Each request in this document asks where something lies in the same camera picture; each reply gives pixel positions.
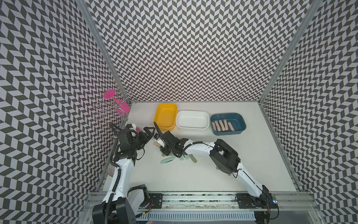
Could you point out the pink knife diagonal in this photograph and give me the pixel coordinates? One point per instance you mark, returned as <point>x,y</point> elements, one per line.
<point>222,125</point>

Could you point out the wire rack with pink discs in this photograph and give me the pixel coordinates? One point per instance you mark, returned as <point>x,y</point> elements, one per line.
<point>118,108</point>

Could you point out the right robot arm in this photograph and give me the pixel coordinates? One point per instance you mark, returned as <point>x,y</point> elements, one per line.
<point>224,157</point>

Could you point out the yellow storage box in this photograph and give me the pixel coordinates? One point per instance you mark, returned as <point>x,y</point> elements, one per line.
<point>165,116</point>

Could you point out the dark teal storage box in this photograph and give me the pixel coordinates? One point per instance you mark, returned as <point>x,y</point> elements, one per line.
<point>236,120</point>

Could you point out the olive knife centre vertical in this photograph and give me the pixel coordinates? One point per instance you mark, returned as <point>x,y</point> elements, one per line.
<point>193,158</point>

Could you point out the pink ribbed glass bowl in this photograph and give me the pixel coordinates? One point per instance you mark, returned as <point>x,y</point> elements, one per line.
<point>111,170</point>

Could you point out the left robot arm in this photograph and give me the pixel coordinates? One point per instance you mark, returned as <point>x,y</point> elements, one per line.
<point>121,203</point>

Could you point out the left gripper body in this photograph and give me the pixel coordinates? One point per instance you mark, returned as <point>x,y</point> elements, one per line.
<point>139,141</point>

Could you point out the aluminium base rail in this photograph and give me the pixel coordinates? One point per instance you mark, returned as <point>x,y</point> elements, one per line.
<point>226,201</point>

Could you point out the pink knife vertical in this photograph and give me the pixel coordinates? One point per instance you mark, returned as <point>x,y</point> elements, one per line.
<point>217,126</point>

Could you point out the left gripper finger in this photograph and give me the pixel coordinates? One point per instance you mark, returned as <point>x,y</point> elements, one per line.
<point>149,136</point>
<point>148,130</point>

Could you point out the white storage box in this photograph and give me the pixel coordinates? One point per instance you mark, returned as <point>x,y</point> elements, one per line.
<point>195,120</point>

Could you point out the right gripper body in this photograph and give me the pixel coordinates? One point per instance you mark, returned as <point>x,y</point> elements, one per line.
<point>167,149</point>

